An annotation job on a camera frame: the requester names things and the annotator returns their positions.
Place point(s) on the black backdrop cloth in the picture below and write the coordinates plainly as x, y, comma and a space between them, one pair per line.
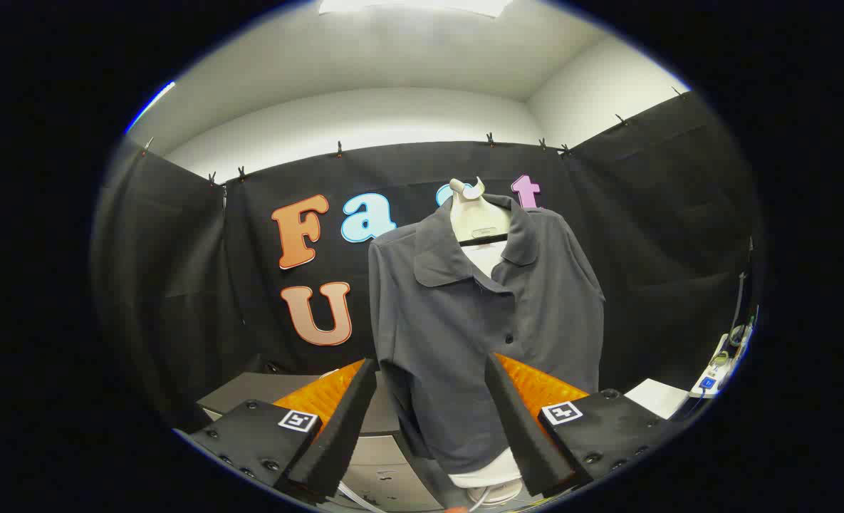
179, 285

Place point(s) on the grey button shirt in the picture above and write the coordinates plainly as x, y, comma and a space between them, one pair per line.
450, 342

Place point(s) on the ceiling light panel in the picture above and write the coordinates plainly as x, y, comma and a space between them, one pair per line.
414, 6

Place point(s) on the grey drawer cabinet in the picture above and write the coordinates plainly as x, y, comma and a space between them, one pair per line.
251, 388

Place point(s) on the row of black cloth clips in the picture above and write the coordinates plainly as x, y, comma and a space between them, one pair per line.
339, 148

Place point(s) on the white mannequin torso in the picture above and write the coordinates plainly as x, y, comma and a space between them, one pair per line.
475, 217

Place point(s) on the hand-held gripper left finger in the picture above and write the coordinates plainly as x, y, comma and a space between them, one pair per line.
343, 427

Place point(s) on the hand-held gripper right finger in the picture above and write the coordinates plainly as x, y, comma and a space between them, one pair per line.
521, 427

